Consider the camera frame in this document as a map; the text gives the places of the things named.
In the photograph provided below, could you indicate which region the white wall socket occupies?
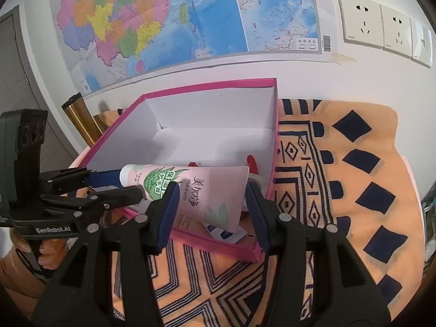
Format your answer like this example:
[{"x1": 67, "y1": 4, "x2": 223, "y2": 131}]
[
  {"x1": 338, "y1": 0, "x2": 384, "y2": 49},
  {"x1": 380, "y1": 4, "x2": 413, "y2": 58}
]

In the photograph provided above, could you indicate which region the grey door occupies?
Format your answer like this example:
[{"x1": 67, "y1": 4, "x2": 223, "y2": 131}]
[{"x1": 0, "y1": 5, "x2": 79, "y2": 178}]

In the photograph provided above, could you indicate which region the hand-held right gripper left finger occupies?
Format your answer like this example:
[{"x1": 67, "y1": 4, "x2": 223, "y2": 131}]
[{"x1": 32, "y1": 180, "x2": 181, "y2": 327}]

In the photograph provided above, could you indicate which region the red plastic tool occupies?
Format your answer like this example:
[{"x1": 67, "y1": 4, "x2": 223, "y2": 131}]
[{"x1": 189, "y1": 155, "x2": 260, "y2": 175}]

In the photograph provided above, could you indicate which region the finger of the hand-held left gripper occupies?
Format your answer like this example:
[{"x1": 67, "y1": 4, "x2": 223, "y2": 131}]
[
  {"x1": 39, "y1": 167, "x2": 121, "y2": 195},
  {"x1": 41, "y1": 184, "x2": 144, "y2": 227}
]

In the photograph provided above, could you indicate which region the pink tube with green print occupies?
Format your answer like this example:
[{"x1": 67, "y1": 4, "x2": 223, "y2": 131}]
[{"x1": 119, "y1": 164, "x2": 251, "y2": 234}]

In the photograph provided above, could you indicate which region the gold metal post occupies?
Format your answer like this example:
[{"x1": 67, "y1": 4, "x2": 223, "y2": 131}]
[
  {"x1": 93, "y1": 114, "x2": 110, "y2": 134},
  {"x1": 62, "y1": 93, "x2": 103, "y2": 147}
]

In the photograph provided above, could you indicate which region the orange plush toy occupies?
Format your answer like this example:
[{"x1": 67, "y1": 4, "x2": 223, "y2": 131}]
[{"x1": 99, "y1": 108, "x2": 132, "y2": 130}]

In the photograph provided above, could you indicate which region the person's left forearm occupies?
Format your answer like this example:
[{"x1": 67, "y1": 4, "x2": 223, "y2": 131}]
[{"x1": 0, "y1": 249, "x2": 58, "y2": 310}]

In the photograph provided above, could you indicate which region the white wall switch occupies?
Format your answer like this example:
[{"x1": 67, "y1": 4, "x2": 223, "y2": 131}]
[{"x1": 410, "y1": 19, "x2": 433, "y2": 68}]

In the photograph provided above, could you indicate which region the colourful wall map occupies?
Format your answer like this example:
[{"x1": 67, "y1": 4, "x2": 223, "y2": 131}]
[{"x1": 50, "y1": 0, "x2": 322, "y2": 92}]

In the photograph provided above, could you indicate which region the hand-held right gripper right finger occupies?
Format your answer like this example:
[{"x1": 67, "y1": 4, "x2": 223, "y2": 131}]
[{"x1": 245, "y1": 181, "x2": 390, "y2": 327}]

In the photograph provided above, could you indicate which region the pink cardboard box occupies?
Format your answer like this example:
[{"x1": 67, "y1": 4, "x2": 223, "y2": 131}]
[{"x1": 68, "y1": 78, "x2": 280, "y2": 263}]

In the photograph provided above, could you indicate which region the person's left hand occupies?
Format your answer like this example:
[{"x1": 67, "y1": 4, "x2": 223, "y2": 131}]
[{"x1": 12, "y1": 237, "x2": 74, "y2": 273}]

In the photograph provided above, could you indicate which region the blue and white card box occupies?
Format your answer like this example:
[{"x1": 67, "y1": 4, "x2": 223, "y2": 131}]
[{"x1": 204, "y1": 221, "x2": 247, "y2": 244}]

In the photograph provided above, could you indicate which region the orange patterned blanket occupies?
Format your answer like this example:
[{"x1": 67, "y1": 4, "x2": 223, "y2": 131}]
[{"x1": 68, "y1": 99, "x2": 418, "y2": 327}]

